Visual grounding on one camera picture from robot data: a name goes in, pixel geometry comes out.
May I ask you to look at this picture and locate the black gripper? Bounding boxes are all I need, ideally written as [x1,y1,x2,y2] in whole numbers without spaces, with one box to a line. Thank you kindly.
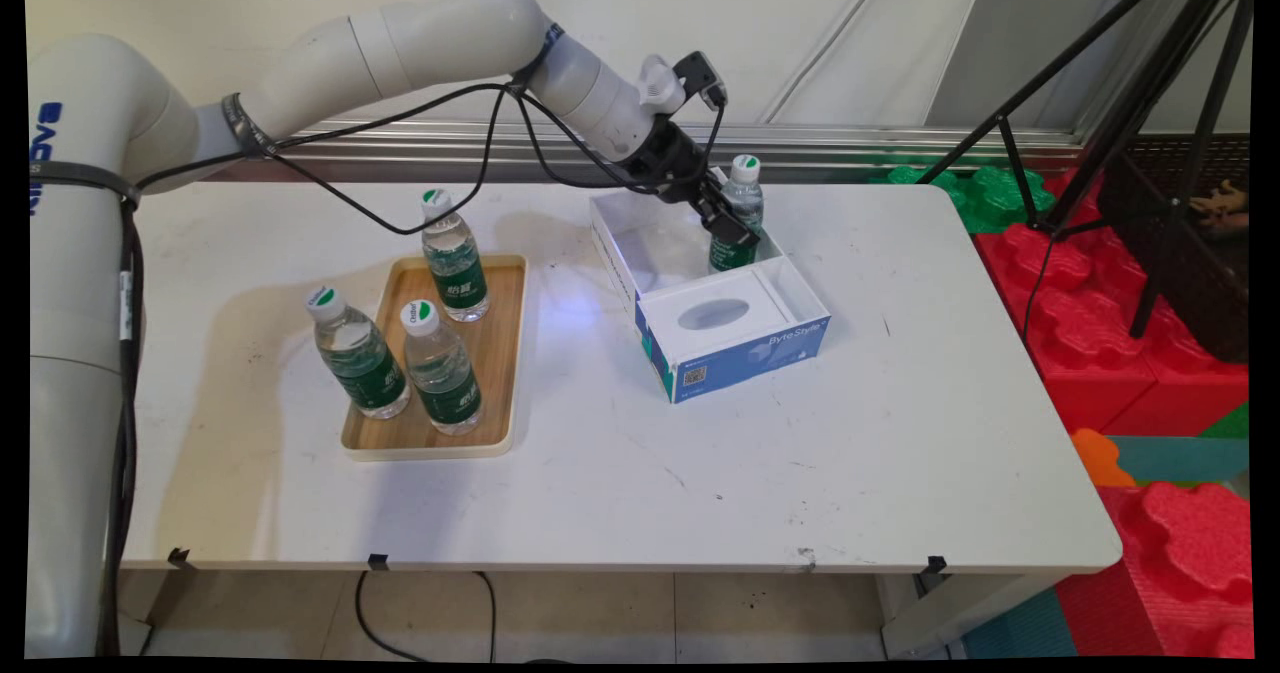
[624,117,762,251]

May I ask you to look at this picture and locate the small brown object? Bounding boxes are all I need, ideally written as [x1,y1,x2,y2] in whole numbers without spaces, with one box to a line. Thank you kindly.
[1188,180,1251,236]

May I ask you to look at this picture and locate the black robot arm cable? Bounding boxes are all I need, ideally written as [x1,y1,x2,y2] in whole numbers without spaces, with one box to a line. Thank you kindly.
[95,21,732,660]

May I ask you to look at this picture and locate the orange foam piece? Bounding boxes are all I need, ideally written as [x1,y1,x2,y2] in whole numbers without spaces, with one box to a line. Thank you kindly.
[1069,428,1137,490]

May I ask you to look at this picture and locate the red foam block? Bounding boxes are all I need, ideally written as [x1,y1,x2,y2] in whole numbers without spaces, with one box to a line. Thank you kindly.
[1098,328,1251,440]
[974,167,1163,436]
[1054,482,1256,660]

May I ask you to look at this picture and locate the wooden tray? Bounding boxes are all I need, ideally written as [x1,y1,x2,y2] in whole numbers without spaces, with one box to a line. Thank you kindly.
[341,255,528,462]

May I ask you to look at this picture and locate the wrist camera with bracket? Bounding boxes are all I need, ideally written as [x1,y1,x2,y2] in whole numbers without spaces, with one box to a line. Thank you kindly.
[639,49,729,116]

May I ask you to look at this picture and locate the black tripod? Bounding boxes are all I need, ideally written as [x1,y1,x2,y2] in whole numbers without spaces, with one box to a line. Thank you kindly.
[914,0,1257,340]

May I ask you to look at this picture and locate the thin black tripod cable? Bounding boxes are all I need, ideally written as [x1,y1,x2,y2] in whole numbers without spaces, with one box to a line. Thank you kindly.
[1020,225,1058,350]

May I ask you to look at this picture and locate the water bottle green label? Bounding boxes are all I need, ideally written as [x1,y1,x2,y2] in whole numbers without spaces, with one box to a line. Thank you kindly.
[400,299,486,437]
[420,189,493,324]
[708,154,767,275]
[305,285,412,421]

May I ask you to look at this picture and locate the aluminium wall rail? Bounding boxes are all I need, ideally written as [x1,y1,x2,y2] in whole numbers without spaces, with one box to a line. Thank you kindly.
[205,112,1087,187]

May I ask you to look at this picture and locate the black mesh basket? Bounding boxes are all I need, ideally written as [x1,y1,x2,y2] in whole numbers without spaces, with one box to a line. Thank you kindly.
[1094,133,1252,365]

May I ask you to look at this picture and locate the black floor cable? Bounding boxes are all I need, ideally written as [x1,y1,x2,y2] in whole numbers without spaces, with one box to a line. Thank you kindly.
[354,570,499,663]

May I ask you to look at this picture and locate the white and blue cardboard box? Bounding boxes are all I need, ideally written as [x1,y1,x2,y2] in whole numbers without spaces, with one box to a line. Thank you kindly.
[589,167,833,406]

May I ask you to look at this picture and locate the white table leg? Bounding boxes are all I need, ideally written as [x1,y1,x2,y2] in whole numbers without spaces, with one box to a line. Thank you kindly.
[879,571,1063,660]

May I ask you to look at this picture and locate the teal floor mat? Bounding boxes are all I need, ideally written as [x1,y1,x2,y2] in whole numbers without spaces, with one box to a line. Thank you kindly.
[1104,435,1251,485]

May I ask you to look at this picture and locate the green foam block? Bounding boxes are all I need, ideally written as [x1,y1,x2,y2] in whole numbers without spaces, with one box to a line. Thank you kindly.
[868,157,1059,237]

